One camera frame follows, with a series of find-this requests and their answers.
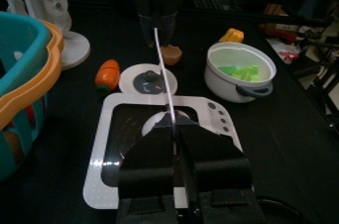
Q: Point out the orange toy carrot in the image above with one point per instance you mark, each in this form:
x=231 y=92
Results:
x=108 y=74

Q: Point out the brown cardboard box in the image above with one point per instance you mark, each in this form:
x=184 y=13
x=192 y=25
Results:
x=275 y=20

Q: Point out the white toy induction cooker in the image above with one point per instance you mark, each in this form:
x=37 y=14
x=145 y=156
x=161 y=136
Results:
x=95 y=185

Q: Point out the red white packet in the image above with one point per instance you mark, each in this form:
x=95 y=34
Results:
x=287 y=54

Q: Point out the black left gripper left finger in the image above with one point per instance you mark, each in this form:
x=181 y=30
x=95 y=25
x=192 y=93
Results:
x=145 y=168

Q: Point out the green toy vegetable piece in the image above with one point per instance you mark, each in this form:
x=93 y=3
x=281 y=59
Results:
x=227 y=70
x=248 y=73

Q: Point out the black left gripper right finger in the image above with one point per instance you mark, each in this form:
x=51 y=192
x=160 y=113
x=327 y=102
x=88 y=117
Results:
x=216 y=165

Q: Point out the brown toy eggshell half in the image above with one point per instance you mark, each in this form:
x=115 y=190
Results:
x=171 y=55

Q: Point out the teal basket orange rim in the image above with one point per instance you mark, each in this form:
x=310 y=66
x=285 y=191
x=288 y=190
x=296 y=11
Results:
x=27 y=79

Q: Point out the white pot lid grey knob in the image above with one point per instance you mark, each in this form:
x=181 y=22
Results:
x=128 y=79

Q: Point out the white toy egg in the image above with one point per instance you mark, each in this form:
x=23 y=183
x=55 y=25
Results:
x=151 y=126

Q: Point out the yellow orange toy fruit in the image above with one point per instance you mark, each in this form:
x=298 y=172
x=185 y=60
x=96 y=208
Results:
x=232 y=35

